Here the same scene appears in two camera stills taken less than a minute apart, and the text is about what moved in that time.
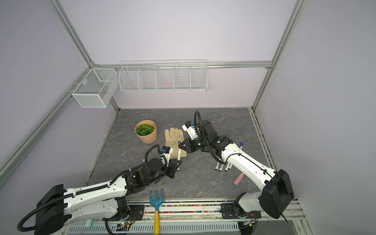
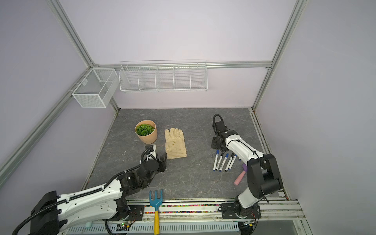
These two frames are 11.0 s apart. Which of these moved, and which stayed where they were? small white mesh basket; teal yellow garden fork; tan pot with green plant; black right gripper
Moved: black right gripper
Stayed: small white mesh basket; tan pot with green plant; teal yellow garden fork
